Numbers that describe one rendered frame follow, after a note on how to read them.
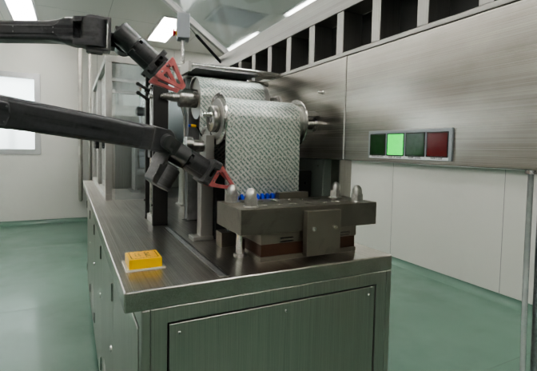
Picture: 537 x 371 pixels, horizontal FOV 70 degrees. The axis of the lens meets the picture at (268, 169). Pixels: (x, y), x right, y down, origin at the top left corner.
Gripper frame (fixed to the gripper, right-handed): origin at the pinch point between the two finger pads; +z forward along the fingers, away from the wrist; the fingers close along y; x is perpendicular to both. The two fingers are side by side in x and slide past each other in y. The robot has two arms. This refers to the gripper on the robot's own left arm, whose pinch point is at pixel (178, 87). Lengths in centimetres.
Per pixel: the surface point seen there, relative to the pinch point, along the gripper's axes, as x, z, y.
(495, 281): 87, 288, -86
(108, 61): 13, -24, -98
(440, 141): 17, 43, 47
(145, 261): -38.8, 17.4, 17.1
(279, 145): 6.6, 31.5, 4.0
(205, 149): -7.0, 17.0, -3.3
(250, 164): -3.3, 27.9, 4.0
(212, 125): -1.5, 13.5, -0.3
